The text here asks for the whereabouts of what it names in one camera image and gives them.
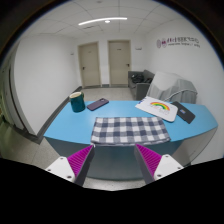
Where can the small round ceiling light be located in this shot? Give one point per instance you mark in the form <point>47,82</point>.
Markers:
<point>107,21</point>

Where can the black bag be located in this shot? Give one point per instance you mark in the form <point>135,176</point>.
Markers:
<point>137,79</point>

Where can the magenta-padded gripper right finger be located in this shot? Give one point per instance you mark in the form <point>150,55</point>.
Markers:
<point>168,165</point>

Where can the grey sofa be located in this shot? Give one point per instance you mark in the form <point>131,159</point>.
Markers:
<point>141,89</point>

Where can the grey cloth-covered furniture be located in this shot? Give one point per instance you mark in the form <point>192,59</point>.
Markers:
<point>173,86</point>

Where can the purple smartphone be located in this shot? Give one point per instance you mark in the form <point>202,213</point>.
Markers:
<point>97,104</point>

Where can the blue white checked towel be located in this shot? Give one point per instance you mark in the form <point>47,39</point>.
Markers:
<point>130,130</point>

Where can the long ceiling light strip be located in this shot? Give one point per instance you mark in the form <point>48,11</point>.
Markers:
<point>101,20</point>

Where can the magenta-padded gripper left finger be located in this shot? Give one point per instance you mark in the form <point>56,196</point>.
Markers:
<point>60,166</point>

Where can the dark green mug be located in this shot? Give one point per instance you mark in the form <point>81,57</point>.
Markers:
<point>77,102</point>

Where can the beige door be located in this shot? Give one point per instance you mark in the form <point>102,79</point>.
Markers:
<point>119,63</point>
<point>89,65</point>

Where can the wall sign lettering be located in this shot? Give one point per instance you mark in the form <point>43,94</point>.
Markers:
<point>178,42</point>

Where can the white rainbow-print mouse pad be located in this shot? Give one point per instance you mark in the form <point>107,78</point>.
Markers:
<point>156,109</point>

